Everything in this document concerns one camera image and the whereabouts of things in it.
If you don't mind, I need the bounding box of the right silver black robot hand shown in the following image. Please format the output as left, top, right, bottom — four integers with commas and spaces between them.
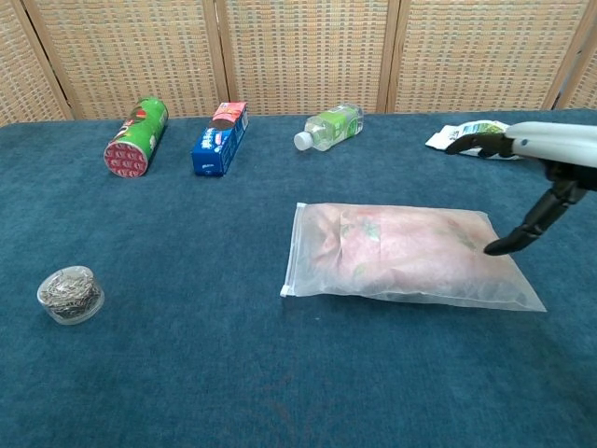
444, 120, 597, 257

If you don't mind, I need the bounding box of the pink floral cloth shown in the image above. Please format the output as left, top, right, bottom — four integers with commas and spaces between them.
310, 204, 519, 300

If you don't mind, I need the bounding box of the transparent plastic zip bag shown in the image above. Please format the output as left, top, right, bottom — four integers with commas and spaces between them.
279, 202, 548, 313

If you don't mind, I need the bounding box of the white green snack pouch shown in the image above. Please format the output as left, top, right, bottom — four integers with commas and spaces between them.
424, 119, 523, 161

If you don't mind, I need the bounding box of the clear bottle green label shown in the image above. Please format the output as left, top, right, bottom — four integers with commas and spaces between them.
294, 103, 365, 152

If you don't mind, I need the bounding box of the wicker folding screen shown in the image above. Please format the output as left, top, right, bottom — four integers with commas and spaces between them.
0, 0, 597, 126

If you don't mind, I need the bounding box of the blue cookie box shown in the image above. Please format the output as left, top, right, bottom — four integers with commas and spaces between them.
190, 101, 250, 178

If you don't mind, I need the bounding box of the green chips can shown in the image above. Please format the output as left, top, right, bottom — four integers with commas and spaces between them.
103, 95, 169, 180

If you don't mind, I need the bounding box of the teal felt table cover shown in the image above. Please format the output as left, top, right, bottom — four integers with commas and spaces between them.
0, 108, 597, 448

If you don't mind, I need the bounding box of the clear paper clip container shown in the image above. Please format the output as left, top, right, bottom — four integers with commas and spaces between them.
36, 265, 105, 327

